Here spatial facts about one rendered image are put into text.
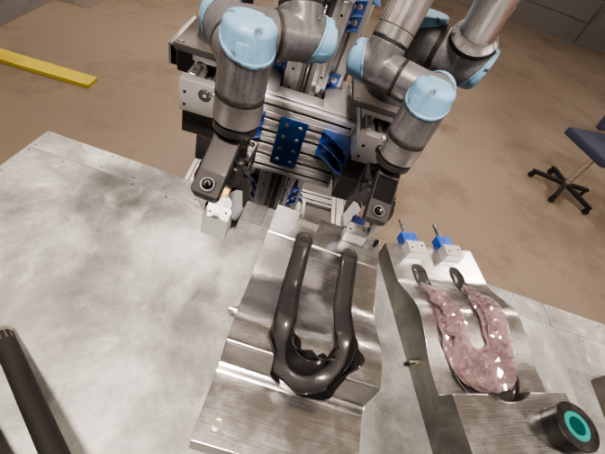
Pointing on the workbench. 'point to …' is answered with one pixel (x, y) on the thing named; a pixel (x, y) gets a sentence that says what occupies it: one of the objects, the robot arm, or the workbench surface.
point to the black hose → (30, 396)
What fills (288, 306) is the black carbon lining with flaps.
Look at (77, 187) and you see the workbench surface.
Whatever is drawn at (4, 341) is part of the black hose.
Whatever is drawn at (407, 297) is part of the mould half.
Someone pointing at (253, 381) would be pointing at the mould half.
